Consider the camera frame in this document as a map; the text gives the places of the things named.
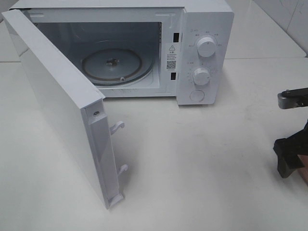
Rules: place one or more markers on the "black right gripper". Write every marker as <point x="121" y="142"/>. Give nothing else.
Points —
<point x="288" y="151"/>

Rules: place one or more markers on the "pink round plate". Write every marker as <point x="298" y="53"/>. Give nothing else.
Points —
<point x="304" y="171"/>

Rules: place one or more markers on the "round white door button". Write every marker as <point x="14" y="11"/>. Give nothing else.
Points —
<point x="197" y="95"/>

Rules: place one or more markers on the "white microwave door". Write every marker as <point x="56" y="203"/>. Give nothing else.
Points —
<point x="71" y="104"/>

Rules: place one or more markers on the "lower white microwave knob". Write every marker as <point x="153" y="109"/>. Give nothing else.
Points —
<point x="201" y="76"/>

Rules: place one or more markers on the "white microwave knob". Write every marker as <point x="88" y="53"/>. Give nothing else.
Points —
<point x="201" y="76"/>
<point x="206" y="46"/>

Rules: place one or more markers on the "upper white microwave knob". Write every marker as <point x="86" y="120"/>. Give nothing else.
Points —
<point x="206" y="46"/>

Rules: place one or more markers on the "white microwave oven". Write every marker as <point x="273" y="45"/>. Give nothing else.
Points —
<point x="79" y="28"/>

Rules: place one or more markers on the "white warning label sticker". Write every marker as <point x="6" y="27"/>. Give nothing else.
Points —
<point x="171" y="56"/>

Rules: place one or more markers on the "glass microwave turntable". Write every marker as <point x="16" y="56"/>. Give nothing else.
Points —
<point x="110" y="67"/>

